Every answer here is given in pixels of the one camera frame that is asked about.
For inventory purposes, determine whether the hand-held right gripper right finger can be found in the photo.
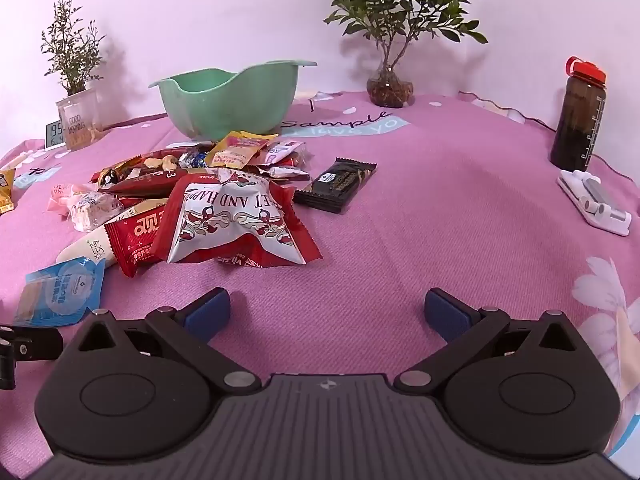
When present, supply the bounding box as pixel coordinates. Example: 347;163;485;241
394;287;597;396

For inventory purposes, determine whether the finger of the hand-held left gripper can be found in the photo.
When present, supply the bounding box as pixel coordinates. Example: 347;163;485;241
0;326;65;391

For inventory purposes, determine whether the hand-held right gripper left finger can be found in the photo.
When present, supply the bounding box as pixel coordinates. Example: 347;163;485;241
62;287;262;396

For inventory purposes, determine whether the pink snack packet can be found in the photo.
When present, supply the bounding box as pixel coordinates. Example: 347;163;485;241
47;181;96;217

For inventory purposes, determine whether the green plastic bowl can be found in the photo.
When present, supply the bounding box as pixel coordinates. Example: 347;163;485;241
148;59;318;142

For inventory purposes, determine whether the light blue snack packet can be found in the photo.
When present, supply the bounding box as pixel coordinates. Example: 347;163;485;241
12;255;107;329

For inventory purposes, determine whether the pink printed tablecloth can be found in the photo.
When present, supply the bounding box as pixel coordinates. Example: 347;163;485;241
0;91;640;461

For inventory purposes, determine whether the large red white snack packet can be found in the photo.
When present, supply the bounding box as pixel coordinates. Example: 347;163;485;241
151;170;323;267

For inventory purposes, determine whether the small red snack packet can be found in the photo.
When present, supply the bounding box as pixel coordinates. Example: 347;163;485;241
104;205;173;279

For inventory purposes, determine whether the cream long snack packet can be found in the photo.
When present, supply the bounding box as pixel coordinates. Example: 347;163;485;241
56;224;121;272

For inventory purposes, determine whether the clear wrapped nougat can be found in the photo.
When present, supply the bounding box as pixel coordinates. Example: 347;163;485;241
69;191;124;233

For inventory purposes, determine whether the yellow cartoon snack packet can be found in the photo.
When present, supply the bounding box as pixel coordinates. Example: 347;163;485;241
0;167;17;217

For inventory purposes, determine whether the blue foil candy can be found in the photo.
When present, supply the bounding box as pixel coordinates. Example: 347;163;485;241
177;149;217;169

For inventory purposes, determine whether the yellow red snack packet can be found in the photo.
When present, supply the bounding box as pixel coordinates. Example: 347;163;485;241
205;130;279;168

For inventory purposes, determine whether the black chocolate bar packet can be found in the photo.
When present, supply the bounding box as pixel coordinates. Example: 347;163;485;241
294;157;378;216

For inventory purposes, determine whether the black white wrapped candy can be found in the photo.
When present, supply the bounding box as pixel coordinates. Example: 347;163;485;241
95;167;122;190

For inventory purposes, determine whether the white grey plastic gadget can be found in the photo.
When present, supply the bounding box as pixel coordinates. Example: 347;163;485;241
557;170;633;237

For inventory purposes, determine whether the small digital clock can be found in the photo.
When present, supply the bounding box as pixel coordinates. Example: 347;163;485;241
45;121;67;152

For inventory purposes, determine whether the dark bottle with red cap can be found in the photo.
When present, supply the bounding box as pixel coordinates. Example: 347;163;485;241
550;56;607;172

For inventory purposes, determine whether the small plant in clear pot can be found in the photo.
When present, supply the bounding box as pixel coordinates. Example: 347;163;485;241
41;0;107;152

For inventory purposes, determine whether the leafy plant in glass vase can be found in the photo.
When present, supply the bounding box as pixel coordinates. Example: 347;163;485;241
324;0;488;109

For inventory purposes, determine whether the thin black cable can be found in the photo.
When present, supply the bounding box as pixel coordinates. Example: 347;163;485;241
457;91;640;181

